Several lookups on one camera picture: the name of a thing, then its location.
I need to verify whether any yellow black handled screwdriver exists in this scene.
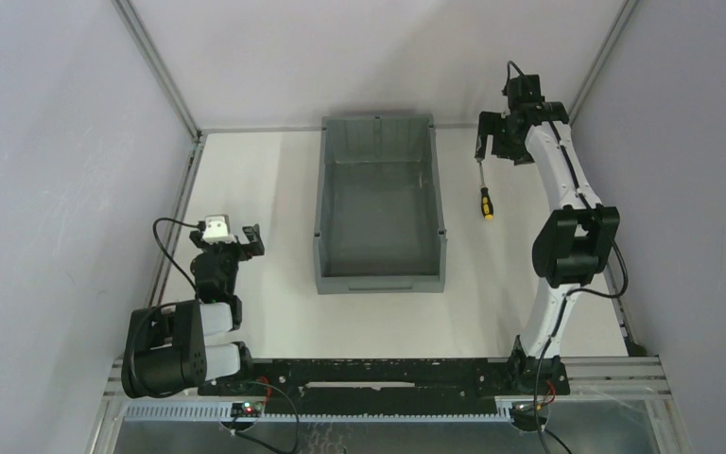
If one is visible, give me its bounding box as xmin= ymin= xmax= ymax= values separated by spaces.
xmin=477 ymin=161 xmax=493 ymax=219

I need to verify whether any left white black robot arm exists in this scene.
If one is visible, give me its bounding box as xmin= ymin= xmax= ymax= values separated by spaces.
xmin=121 ymin=217 xmax=265 ymax=398

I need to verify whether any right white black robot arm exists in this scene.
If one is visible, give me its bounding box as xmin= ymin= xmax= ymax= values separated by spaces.
xmin=475 ymin=102 xmax=620 ymax=394

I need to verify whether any grey plastic storage bin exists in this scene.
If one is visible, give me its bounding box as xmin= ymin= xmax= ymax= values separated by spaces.
xmin=313 ymin=113 xmax=447 ymax=294

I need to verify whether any small green red circuit board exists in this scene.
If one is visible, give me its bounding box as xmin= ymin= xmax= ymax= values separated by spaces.
xmin=231 ymin=402 xmax=265 ymax=419

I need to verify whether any left black camera cable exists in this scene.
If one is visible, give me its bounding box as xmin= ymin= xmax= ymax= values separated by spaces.
xmin=151 ymin=217 xmax=208 ymax=296

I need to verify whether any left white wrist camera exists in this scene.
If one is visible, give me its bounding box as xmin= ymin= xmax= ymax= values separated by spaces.
xmin=202 ymin=215 xmax=237 ymax=244

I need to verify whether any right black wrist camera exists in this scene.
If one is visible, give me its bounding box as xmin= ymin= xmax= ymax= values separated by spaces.
xmin=502 ymin=74 xmax=545 ymax=111

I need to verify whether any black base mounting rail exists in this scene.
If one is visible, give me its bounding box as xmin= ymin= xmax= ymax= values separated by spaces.
xmin=198 ymin=358 xmax=571 ymax=414

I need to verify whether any grey slotted cable duct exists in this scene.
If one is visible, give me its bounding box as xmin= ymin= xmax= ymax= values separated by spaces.
xmin=123 ymin=401 xmax=512 ymax=423

